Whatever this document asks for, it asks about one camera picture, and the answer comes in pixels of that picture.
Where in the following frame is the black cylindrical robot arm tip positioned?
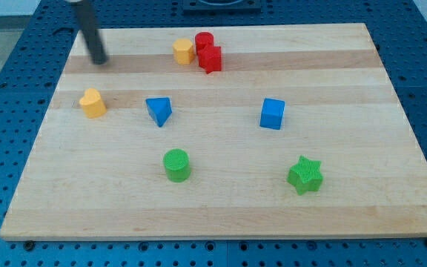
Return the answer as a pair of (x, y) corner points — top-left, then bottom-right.
(67, 0), (108, 65)

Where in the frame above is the yellow heart block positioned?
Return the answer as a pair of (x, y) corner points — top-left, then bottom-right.
(79, 88), (107, 119)

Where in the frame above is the green cylinder block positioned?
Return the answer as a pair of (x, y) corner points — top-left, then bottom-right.
(163, 148), (191, 182)

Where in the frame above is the blue triangle block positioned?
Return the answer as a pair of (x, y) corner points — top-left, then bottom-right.
(145, 97), (172, 127)

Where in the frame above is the blue cube block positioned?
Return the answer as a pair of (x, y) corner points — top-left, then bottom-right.
(259, 98), (285, 130)

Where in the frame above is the red star block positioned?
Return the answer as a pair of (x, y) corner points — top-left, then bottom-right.
(198, 45), (222, 74)

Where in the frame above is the wooden board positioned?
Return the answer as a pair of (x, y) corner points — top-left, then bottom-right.
(0, 23), (427, 241)

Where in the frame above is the yellow hexagon block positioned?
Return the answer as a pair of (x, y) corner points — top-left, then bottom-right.
(172, 39), (195, 65)

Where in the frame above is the red cylinder block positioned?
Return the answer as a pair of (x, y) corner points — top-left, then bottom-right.
(194, 31), (214, 54)

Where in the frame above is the green star block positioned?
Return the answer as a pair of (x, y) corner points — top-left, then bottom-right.
(287, 155), (323, 196)

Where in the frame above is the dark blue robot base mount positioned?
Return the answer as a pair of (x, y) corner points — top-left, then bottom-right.
(180, 0), (262, 14)

